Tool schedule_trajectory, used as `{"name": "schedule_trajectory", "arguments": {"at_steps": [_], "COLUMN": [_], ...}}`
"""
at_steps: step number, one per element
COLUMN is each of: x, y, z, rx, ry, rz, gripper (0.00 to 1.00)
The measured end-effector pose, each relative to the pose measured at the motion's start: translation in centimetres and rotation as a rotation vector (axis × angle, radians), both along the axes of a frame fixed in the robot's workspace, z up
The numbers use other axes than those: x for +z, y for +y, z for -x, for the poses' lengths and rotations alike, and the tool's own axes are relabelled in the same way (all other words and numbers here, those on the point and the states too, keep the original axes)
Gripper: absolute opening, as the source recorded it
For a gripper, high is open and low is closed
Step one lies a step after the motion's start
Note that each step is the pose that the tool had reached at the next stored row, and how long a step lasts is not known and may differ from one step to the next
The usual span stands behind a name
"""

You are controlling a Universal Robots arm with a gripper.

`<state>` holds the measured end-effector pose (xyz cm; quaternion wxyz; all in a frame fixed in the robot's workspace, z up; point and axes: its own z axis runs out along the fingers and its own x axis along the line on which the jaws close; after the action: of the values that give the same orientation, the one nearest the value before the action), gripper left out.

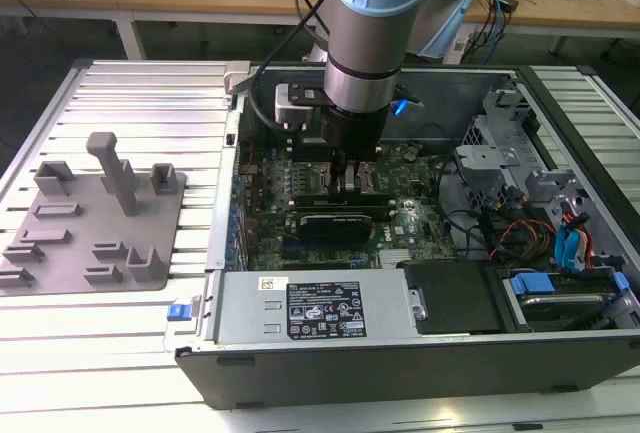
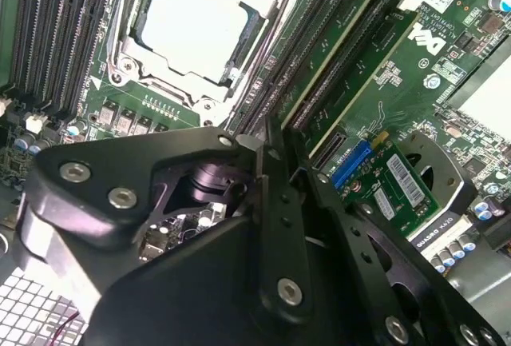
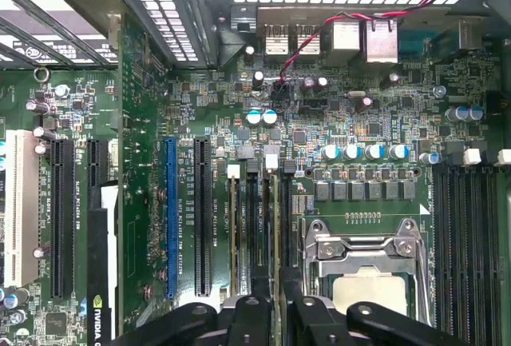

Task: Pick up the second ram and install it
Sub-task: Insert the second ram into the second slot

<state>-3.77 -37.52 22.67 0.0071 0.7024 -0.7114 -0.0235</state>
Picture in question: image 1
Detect silver power supply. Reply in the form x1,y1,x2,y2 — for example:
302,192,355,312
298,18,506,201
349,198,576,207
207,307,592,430
207,268,426,349

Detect grey metal drive cage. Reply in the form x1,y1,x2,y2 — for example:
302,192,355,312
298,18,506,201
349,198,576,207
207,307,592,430
452,87,601,274

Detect silver board heatsink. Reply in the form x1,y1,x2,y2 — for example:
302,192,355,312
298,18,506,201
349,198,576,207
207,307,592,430
378,247,417,268

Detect green motherboard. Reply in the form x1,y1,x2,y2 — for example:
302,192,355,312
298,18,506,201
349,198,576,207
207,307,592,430
237,135,459,272

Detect black PC case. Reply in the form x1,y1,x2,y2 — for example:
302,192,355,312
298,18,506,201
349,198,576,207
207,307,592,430
164,60,640,412

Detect grey plastic case latch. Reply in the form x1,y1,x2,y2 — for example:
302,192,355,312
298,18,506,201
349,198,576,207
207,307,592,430
222,61,251,95

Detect grey parts rack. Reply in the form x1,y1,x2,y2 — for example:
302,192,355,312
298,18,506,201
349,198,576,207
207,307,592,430
0,131,189,297

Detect black power cable bundle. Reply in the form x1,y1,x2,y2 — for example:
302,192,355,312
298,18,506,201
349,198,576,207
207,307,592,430
437,160,509,260

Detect black plastic cover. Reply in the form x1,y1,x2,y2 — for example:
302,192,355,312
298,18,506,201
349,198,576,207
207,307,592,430
397,261,509,335

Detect orange yellow power wires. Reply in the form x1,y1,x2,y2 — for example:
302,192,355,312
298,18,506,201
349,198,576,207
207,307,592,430
489,217,557,260

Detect black camera cable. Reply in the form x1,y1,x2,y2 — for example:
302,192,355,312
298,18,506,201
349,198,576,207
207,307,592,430
248,0,331,132

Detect black graphics card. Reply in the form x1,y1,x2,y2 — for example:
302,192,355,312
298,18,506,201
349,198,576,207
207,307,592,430
284,211,375,245

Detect black rating label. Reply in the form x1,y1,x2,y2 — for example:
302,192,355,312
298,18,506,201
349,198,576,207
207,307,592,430
285,280,369,340

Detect wooden workbench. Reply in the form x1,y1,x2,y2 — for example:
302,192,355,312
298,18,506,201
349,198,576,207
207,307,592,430
0,0,640,62

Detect metal socket cover frame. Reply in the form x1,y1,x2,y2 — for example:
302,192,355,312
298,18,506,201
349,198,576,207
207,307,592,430
312,161,382,199

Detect blue data cable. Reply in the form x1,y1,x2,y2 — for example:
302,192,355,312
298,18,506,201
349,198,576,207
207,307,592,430
553,212,587,277

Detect hard disk blue carrier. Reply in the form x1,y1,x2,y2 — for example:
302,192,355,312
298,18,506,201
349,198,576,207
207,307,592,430
507,272,629,333

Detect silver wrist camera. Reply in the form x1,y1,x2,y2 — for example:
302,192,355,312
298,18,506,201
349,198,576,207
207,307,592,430
273,82,327,130
393,95,425,117

